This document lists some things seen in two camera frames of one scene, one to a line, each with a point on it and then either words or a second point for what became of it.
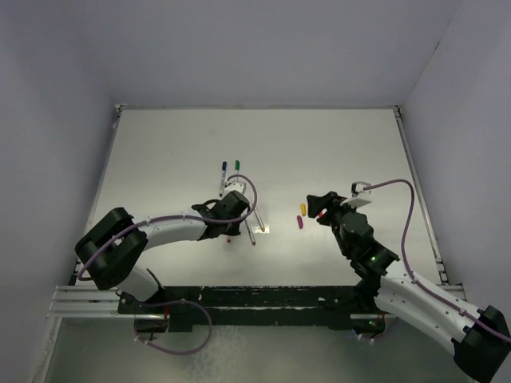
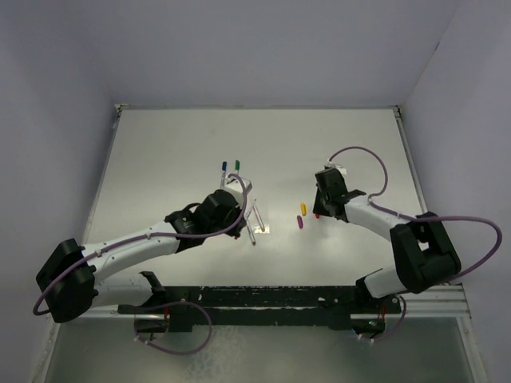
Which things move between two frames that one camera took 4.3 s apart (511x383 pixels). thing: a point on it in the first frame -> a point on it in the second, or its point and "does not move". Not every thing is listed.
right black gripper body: [333, 219] -> [320, 206]
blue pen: [224, 167] does not move
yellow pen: [259, 220] does not move
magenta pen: [250, 232] does not move
